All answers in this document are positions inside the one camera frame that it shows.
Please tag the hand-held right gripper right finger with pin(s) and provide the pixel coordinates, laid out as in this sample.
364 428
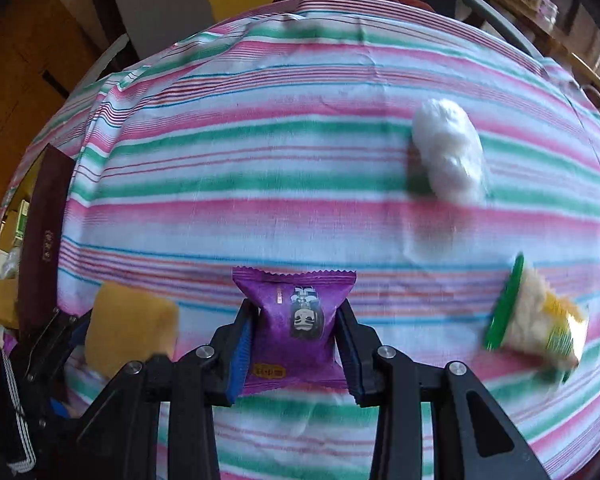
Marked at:
352 360

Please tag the wooden desk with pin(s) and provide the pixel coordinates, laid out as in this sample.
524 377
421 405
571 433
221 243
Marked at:
575 55

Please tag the white plastic ball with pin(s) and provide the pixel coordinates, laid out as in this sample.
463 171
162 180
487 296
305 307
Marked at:
447 152

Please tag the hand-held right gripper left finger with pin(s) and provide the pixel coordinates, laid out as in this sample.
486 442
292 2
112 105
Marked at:
237 355

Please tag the grey panel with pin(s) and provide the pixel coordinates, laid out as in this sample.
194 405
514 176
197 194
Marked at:
160 5

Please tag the yellow sponge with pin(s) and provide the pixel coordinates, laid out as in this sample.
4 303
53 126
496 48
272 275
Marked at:
130 332

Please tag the striped tablecloth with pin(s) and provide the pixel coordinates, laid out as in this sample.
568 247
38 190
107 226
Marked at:
280 185

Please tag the purple snack packet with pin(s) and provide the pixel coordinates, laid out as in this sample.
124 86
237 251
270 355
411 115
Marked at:
295 320

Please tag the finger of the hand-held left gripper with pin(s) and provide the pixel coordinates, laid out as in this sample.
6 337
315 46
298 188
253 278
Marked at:
50 332

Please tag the grey metal rail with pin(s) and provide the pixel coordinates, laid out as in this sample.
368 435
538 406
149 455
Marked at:
500 17

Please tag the long maroon box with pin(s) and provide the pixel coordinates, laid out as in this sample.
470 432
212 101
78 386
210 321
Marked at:
45 230

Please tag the small green-edged snack packet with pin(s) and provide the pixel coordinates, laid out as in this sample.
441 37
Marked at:
535 320

